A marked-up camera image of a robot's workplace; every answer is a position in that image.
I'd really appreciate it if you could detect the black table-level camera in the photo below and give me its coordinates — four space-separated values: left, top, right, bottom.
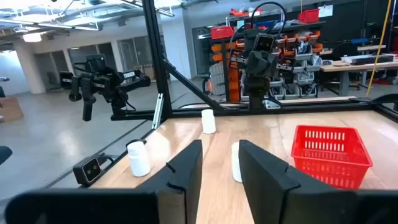
72 155 103 188

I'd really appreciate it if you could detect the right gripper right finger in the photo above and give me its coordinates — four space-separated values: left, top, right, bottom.
238 139 398 224

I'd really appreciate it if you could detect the white plastic pill bottle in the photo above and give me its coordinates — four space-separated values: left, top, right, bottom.
231 141 243 184
201 108 216 135
126 140 152 178

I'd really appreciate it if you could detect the black aluminium table frame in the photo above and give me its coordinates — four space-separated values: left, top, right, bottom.
40 0 398 189

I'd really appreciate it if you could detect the shelf rack with orange bins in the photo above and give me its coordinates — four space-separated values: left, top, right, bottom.
209 9 326 104

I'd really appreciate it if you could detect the cardboard box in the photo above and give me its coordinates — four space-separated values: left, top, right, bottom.
0 96 25 123

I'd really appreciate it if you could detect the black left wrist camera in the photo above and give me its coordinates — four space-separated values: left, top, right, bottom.
253 32 275 54

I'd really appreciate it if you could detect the red storage bin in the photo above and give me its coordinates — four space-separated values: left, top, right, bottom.
297 8 320 24
210 25 234 40

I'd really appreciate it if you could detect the wooden workbench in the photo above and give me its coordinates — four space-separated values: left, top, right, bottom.
320 55 398 97

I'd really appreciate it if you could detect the red plastic mesh basket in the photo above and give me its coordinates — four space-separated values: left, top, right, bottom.
290 124 374 190

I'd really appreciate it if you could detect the black robot arm with handle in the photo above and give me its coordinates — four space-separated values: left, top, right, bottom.
58 54 152 123

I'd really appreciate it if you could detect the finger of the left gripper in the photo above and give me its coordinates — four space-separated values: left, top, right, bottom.
246 50 264 77
262 51 279 77

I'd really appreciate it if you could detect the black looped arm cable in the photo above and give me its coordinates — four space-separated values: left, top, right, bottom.
249 1 288 39

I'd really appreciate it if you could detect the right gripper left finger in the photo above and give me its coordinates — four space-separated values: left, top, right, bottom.
4 139 204 224

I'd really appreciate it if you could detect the ceiling lamp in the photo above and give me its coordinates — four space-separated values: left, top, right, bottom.
22 32 43 44

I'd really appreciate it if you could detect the silver frame bracket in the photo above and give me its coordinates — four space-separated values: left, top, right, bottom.
151 93 165 130

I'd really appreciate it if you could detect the black camera cable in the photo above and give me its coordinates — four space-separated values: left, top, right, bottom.
95 153 116 166

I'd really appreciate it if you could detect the yellow hanging hose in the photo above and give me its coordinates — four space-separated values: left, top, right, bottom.
365 0 393 98

